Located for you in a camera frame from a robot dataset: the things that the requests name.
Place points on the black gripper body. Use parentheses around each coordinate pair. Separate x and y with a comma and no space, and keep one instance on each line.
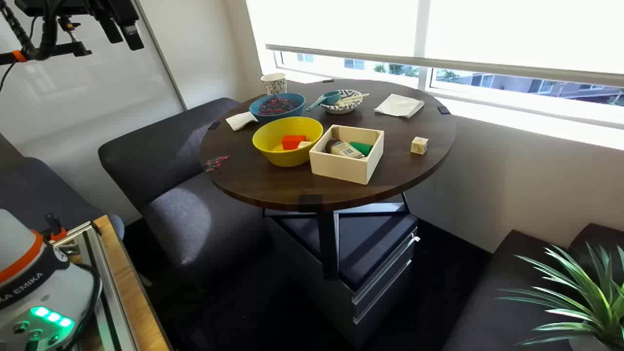
(117,10)

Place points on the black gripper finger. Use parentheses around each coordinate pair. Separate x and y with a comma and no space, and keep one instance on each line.
(133,36)
(111,30)

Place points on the orange block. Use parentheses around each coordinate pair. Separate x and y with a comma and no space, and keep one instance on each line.
(293,141)

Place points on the white block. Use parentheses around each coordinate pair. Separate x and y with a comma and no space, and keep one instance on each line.
(304,145)

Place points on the pale item in box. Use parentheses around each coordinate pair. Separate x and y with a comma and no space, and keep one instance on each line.
(341,149)

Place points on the light wooden box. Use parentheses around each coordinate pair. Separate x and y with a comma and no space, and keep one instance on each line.
(343,168)

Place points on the green block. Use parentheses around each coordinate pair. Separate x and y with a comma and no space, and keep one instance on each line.
(361,149)

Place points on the flat white napkin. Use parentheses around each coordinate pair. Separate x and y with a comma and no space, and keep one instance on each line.
(238,122)

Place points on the dark grey sofa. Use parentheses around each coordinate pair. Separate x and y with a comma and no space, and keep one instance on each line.
(176,168)

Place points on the blue bowl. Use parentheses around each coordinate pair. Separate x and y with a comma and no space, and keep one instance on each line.
(260,118)

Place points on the colourful beads heap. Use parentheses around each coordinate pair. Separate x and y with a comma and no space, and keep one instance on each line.
(277,106)

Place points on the yellow bowl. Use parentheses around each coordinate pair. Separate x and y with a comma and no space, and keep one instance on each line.
(273,149)

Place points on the blue spoon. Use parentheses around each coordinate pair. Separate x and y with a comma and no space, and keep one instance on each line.
(328,98)

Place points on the small patterned bowl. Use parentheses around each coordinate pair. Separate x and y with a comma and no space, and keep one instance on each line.
(343,104)

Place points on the folded white napkin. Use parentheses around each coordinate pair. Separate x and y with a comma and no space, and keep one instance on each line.
(398,106)

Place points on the black table leg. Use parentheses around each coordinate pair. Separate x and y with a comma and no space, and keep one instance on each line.
(326,244)

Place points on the small wooden cube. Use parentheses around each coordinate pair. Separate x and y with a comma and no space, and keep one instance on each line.
(419,145)

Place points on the black table edge tab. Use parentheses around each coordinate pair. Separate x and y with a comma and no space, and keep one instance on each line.
(443,110)

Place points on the grey drawer cabinet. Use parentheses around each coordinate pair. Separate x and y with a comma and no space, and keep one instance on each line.
(377,293)

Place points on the dark sofa seat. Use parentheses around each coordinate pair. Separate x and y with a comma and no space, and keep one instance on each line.
(494,305)

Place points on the green potted plant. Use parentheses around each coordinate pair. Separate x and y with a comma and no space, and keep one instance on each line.
(585,293)

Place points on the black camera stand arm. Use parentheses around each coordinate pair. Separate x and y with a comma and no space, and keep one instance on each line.
(45,51)

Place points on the black camera box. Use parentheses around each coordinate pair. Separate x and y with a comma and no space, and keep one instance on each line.
(45,7)

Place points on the aluminium profile frame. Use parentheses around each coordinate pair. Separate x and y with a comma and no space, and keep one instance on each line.
(98,280)

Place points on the white window blind rail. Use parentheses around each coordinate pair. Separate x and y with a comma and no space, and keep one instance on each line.
(455,63)

